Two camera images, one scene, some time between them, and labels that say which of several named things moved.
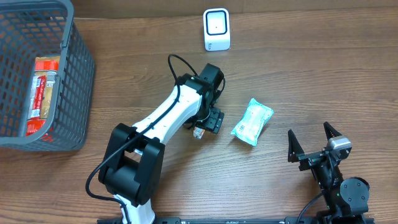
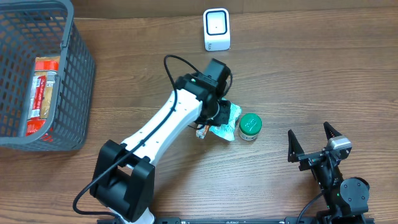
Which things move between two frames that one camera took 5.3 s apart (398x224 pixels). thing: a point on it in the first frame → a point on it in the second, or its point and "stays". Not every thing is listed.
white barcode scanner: x=216 y=29 stays
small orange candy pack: x=198 y=132 stays
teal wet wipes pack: x=254 y=119 → x=227 y=130
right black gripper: x=295 y=150 stays
